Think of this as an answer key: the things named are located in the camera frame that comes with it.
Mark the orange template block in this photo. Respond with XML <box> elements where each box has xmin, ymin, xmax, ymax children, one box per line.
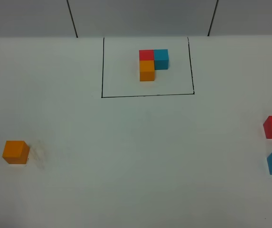
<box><xmin>140</xmin><ymin>60</ymin><xmax>155</xmax><ymax>82</ymax></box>

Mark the red template block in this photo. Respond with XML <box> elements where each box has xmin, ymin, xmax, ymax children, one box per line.
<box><xmin>139</xmin><ymin>49</ymin><xmax>154</xmax><ymax>61</ymax></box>

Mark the blue template block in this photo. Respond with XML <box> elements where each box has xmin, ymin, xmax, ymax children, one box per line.
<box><xmin>154</xmin><ymin>49</ymin><xmax>169</xmax><ymax>70</ymax></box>

